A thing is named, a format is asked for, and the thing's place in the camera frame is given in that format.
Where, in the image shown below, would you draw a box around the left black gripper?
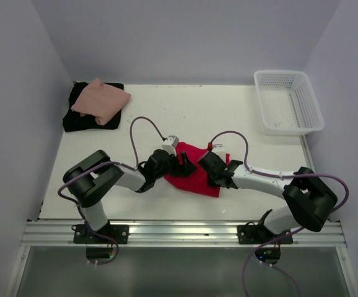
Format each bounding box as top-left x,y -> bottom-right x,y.
154,151 -> 196,180

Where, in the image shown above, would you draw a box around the red t shirt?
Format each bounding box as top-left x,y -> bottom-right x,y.
164,141 -> 220,198

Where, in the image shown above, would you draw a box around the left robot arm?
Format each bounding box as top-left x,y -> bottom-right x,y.
58,149 -> 197,243

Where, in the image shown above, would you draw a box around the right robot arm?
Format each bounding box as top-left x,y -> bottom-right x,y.
198,152 -> 338,243

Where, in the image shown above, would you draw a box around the white plastic basket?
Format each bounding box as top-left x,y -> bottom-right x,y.
254,70 -> 325,136

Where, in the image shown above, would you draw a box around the folded pink t shirt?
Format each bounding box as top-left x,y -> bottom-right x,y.
71,78 -> 131,126

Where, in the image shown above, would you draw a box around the folded black t shirt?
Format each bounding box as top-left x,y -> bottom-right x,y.
63,82 -> 122,132

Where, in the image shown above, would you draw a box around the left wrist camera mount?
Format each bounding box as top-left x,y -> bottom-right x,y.
162,136 -> 179,156

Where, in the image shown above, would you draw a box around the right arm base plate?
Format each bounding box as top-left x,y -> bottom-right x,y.
237,222 -> 290,244

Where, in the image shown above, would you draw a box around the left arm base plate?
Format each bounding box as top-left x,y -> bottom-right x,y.
71,224 -> 129,244

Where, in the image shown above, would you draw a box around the aluminium rail frame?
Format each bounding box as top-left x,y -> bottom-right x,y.
4,197 -> 358,297

